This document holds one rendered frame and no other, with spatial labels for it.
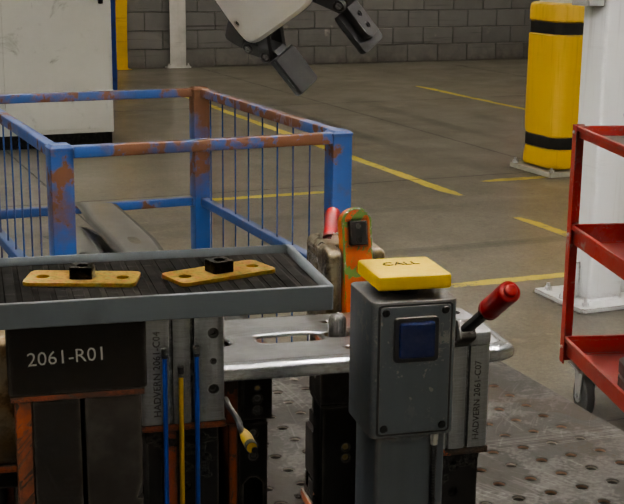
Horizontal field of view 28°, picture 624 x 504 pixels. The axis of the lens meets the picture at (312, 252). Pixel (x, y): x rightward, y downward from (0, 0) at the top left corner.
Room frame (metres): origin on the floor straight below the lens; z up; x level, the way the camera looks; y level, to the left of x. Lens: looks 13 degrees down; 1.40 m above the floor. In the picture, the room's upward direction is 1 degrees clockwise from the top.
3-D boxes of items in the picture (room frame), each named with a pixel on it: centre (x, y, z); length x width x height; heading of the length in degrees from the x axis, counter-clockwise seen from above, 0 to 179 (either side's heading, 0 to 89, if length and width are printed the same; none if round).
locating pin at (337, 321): (1.30, -0.03, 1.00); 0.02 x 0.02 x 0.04
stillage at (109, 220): (3.66, 0.50, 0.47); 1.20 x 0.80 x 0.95; 24
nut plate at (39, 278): (0.91, 0.17, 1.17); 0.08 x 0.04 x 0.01; 90
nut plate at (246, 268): (0.94, 0.07, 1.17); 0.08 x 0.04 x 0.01; 125
